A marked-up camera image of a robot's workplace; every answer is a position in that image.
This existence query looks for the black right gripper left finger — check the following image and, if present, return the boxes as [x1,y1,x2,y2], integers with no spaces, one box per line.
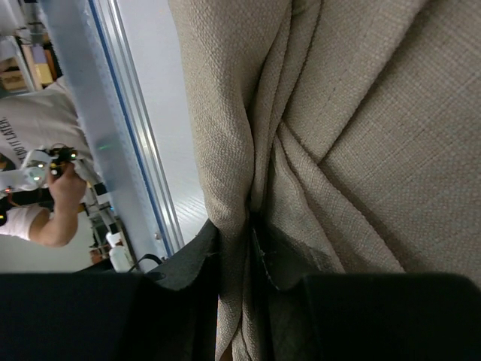
[1,222,219,360]

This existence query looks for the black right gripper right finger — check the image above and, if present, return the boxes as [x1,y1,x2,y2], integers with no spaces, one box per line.
[250,218,480,360]

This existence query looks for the beige cloth napkin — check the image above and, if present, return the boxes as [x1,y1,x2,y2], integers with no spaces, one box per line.
[170,1,480,360]

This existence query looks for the white plastic bottle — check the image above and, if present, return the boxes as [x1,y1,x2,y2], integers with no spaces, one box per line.
[106,232,134,273]

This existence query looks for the white teleoperation leader device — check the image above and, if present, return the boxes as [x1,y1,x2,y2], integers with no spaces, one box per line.
[1,147,79,198]

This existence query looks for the person in white shirt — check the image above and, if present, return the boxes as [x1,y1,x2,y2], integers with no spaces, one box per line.
[1,77,92,247]

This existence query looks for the aluminium front mounting rail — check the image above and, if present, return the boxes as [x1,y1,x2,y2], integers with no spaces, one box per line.
[89,1,184,257]

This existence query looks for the white slotted cable duct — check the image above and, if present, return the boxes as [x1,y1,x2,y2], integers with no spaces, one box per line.
[38,1,169,272]

